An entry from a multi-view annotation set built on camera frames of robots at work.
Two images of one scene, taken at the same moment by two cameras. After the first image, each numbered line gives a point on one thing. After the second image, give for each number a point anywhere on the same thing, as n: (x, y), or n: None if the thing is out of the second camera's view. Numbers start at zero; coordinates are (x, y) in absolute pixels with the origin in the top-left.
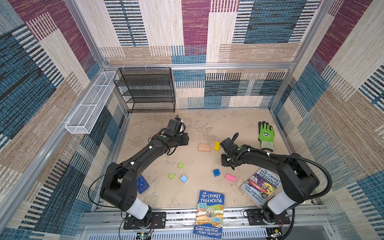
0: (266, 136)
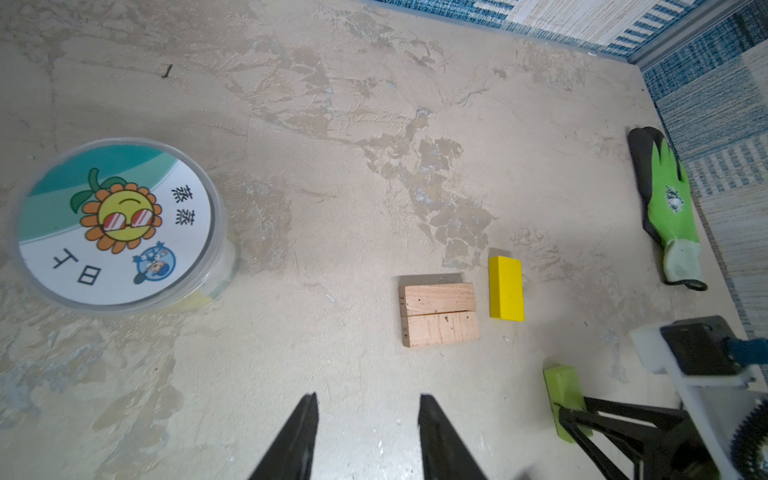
0: (669, 208)
